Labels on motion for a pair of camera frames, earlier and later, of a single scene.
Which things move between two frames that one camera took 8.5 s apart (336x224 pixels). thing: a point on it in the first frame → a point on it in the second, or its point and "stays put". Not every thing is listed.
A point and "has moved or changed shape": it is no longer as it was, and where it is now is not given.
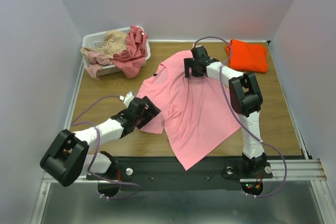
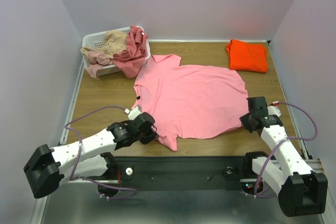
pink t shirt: x=197 y=114 has moved or changed shape
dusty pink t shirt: x=96 y=61 stays put
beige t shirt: x=114 y=41 stays put
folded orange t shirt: x=247 y=56 stays put
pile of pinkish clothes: x=131 y=59 stays put
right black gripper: x=189 y=64 → x=245 y=121
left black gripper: x=150 y=113 → x=152 y=135
